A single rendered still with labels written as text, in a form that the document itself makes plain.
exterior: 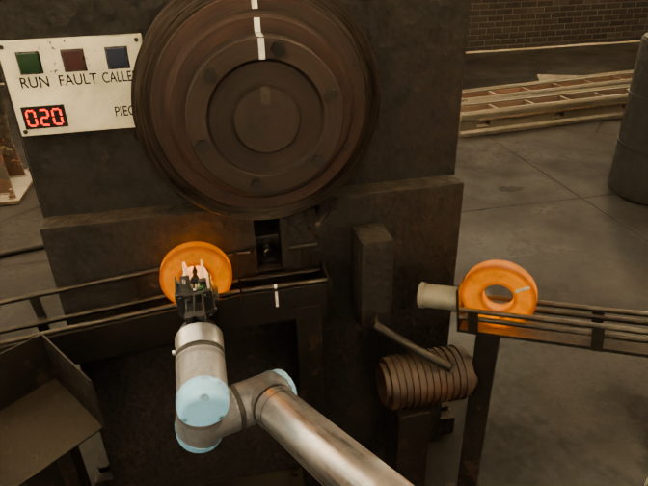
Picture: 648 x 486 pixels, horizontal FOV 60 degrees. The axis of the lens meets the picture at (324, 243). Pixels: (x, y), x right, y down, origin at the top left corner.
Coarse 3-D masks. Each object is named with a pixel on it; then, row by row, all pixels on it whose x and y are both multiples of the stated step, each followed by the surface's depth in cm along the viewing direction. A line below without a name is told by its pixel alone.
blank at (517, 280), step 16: (480, 272) 120; (496, 272) 118; (512, 272) 117; (464, 288) 123; (480, 288) 121; (512, 288) 118; (528, 288) 117; (464, 304) 125; (480, 304) 123; (496, 304) 125; (512, 304) 120; (528, 304) 119; (512, 320) 122
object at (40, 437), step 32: (32, 352) 111; (0, 384) 108; (32, 384) 113; (64, 384) 113; (0, 416) 109; (32, 416) 108; (64, 416) 108; (96, 416) 105; (0, 448) 102; (32, 448) 102; (64, 448) 101; (0, 480) 96; (32, 480) 105; (64, 480) 111
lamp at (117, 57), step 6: (108, 48) 108; (114, 48) 108; (120, 48) 108; (108, 54) 109; (114, 54) 109; (120, 54) 109; (108, 60) 109; (114, 60) 109; (120, 60) 109; (126, 60) 110; (114, 66) 110; (120, 66) 110; (126, 66) 110
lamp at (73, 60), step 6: (66, 54) 107; (72, 54) 107; (78, 54) 107; (66, 60) 108; (72, 60) 108; (78, 60) 108; (66, 66) 108; (72, 66) 108; (78, 66) 108; (84, 66) 109
